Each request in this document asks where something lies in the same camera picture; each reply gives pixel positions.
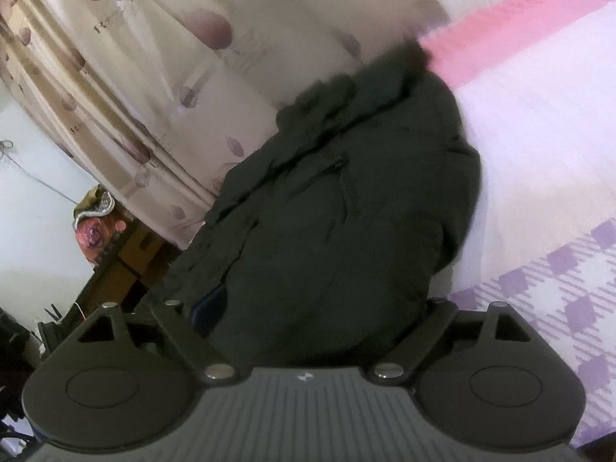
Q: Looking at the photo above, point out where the black jacket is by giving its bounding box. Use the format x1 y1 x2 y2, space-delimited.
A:
149 42 481 369

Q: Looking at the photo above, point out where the dark wooden dresser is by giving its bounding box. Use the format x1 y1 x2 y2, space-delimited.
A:
60 220 181 333

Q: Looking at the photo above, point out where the pink flower ornament with doily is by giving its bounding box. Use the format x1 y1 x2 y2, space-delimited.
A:
73 186 127 266

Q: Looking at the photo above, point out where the pink checkered bed sheet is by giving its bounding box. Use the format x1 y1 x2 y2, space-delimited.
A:
423 0 615 445

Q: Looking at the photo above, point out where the beige leaf-print curtain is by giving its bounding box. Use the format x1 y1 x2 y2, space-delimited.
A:
1 0 449 247

